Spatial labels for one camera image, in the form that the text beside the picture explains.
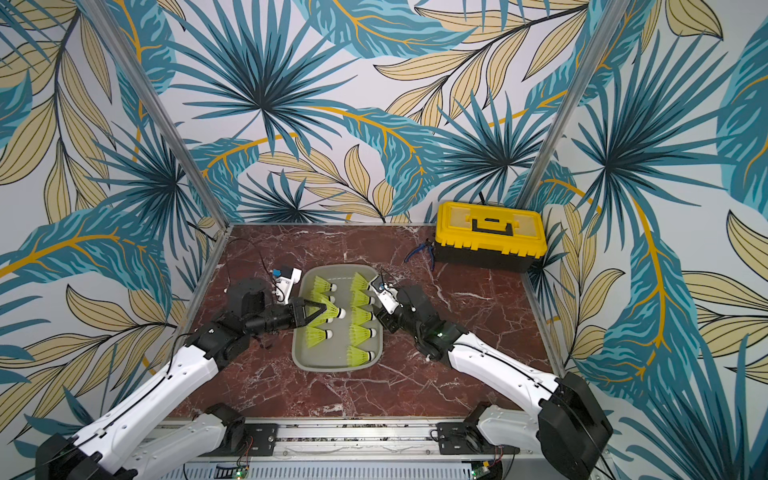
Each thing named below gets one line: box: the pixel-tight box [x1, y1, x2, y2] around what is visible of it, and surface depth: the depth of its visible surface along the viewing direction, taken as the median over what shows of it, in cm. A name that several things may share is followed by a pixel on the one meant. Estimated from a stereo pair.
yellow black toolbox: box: [434, 201, 548, 273], surface depth 99 cm
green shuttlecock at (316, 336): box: [305, 326, 333, 349], surface depth 89 cm
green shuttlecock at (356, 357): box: [346, 346, 376, 367], surface depth 85 cm
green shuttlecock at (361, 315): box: [351, 306, 376, 325], surface depth 94 cm
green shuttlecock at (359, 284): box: [351, 272, 372, 293], surface depth 101 cm
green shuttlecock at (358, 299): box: [350, 291, 375, 307], surface depth 97 cm
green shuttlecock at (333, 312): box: [323, 303, 347, 319], surface depth 78 cm
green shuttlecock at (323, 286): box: [312, 275, 338, 293], surface depth 100 cm
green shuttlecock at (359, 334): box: [349, 324, 377, 347], surface depth 90 cm
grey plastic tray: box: [292, 264, 383, 372], surface depth 90 cm
